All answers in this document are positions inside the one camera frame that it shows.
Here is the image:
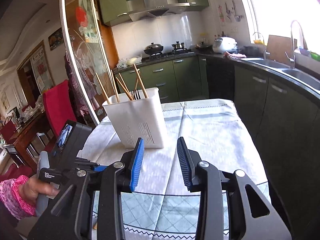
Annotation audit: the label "left hand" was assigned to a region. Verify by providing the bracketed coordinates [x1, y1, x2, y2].
[18, 175, 60, 206]

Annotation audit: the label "wooden dining table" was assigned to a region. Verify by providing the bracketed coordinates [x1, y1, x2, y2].
[13, 111, 55, 172]

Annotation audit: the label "red chair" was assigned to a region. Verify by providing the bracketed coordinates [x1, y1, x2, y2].
[43, 80, 76, 137]

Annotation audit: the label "pink patterned left sleeve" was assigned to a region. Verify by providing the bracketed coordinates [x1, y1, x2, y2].
[1, 175, 36, 220]

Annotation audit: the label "white plastic utensil holder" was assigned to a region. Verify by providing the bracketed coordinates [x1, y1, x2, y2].
[103, 88, 166, 148]

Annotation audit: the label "green base cabinets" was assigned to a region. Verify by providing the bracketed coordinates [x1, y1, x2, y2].
[113, 55, 320, 230]

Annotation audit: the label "white plastic bag on counter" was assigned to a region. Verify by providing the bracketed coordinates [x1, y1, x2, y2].
[117, 56, 142, 69]

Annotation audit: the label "pink cloth on counter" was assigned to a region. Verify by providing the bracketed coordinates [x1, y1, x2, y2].
[223, 51, 247, 60]

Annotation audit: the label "gas stove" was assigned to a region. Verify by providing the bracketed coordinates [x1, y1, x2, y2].
[144, 50, 195, 61]

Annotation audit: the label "black wok with lid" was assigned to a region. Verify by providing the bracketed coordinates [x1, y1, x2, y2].
[144, 42, 164, 56]

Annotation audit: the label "steel pot with lid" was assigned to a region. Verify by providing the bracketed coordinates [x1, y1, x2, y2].
[171, 41, 185, 51]

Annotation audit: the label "white rice cooker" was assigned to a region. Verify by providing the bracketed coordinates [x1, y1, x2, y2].
[213, 37, 237, 54]

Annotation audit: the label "black pot on counter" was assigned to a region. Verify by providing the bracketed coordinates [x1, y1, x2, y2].
[242, 46, 261, 57]

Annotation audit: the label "small chrome faucet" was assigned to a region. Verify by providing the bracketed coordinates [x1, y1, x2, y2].
[253, 31, 269, 60]

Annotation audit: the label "glass sliding door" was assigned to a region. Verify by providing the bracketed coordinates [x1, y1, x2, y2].
[59, 0, 114, 127]

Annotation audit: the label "double steel sink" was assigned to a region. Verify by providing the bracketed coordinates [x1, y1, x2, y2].
[242, 58, 319, 91]

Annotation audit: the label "tall chrome faucet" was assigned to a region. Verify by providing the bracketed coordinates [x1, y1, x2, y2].
[285, 20, 308, 69]

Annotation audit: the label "wooden cutting board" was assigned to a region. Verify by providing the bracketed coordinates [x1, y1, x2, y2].
[266, 35, 293, 63]

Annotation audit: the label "range hood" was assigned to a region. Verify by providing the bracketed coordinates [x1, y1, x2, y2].
[126, 0, 190, 22]

